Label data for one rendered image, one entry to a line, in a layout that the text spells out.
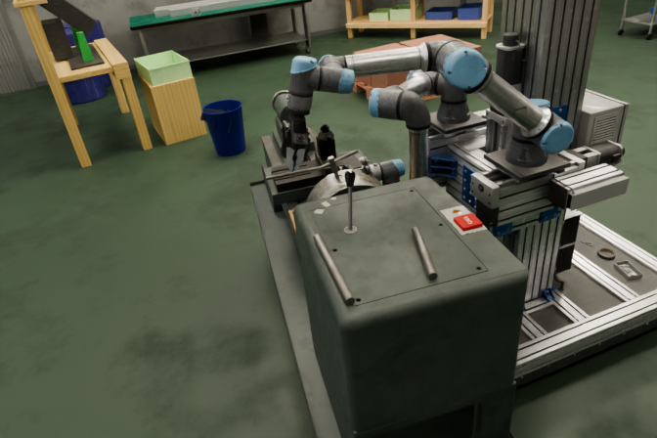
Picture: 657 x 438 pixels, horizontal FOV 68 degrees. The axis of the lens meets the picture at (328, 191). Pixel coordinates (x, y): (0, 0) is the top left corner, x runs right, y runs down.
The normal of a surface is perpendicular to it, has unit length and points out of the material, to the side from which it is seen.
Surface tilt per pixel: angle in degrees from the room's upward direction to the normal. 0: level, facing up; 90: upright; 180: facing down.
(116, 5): 90
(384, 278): 0
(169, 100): 90
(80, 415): 0
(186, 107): 90
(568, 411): 0
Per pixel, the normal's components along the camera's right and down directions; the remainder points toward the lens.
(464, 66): 0.01, 0.42
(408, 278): -0.10, -0.86
